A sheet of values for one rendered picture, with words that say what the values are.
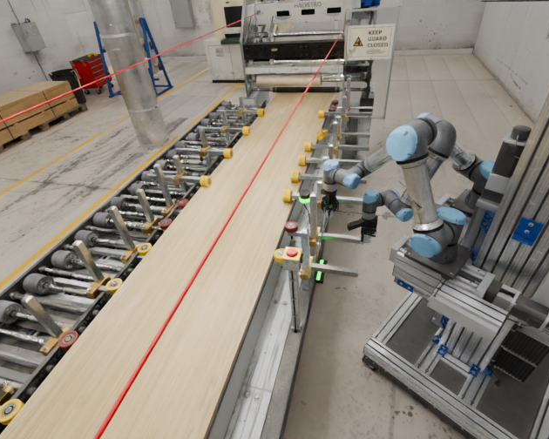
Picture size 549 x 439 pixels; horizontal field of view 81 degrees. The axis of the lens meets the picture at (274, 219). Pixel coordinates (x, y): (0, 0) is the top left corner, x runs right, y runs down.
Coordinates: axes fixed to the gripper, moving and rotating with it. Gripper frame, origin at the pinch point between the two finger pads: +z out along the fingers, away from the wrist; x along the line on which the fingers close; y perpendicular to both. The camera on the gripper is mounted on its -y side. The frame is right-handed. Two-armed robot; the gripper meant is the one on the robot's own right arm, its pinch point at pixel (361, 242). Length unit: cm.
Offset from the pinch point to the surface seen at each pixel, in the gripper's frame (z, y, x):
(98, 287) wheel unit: -3, -134, -63
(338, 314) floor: 83, -10, 7
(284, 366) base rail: 13, -29, -76
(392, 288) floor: 83, 30, 41
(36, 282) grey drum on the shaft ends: -2, -173, -67
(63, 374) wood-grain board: -7, -112, -109
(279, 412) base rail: 13, -26, -95
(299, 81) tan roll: -23, -87, 251
